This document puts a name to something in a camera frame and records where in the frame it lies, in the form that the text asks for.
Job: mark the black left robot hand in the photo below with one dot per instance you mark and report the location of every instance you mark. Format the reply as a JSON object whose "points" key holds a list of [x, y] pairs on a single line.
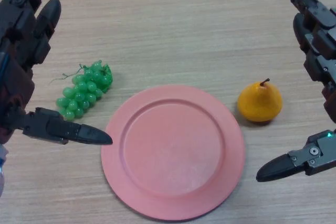
{"points": [[18, 51]]}

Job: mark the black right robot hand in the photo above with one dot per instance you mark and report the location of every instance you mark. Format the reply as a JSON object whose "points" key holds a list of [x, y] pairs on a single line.
{"points": [[321, 37]]}

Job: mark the yellow pear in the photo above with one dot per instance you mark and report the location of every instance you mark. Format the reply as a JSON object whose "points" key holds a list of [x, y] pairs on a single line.
{"points": [[258, 103]]}

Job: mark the pink round plate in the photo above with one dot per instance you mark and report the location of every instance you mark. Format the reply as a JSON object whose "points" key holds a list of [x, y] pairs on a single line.
{"points": [[173, 153]]}

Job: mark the green grape bunch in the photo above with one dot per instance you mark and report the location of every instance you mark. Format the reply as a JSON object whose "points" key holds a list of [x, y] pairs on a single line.
{"points": [[84, 90]]}

